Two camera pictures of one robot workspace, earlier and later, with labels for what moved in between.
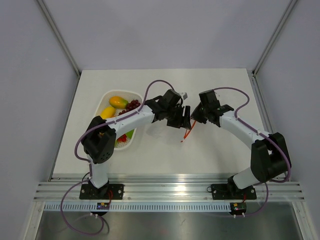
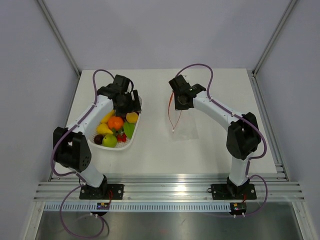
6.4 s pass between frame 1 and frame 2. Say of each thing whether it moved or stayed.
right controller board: stayed
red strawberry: stayed
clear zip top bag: moved
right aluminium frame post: stayed
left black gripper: moved
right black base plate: stayed
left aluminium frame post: stayed
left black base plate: stayed
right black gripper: moved
